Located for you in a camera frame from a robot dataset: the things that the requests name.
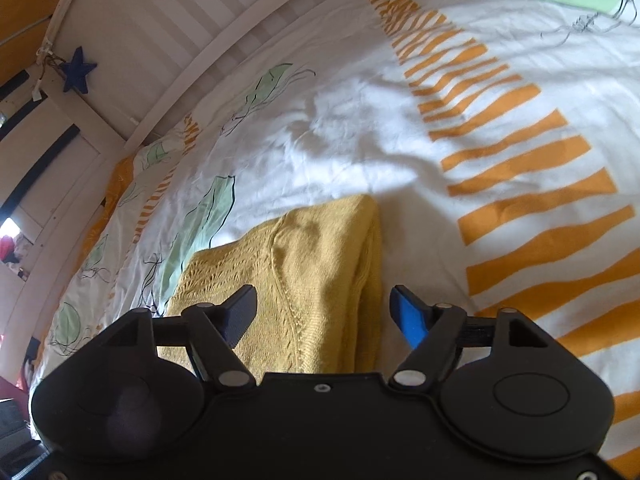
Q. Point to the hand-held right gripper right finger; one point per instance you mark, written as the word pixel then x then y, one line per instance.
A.
pixel 407 320

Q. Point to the orange bed sheet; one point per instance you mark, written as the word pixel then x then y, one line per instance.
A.
pixel 118 176

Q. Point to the white wooden bed frame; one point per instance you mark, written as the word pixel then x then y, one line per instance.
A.
pixel 100 130

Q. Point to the yellow knit sweater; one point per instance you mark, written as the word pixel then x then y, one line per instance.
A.
pixel 310 280

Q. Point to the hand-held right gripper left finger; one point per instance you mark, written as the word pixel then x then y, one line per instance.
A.
pixel 241 316

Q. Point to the blue star decoration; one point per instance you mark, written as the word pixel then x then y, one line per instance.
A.
pixel 77 72

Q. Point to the leaf printed white duvet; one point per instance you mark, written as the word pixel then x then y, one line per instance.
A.
pixel 350 125

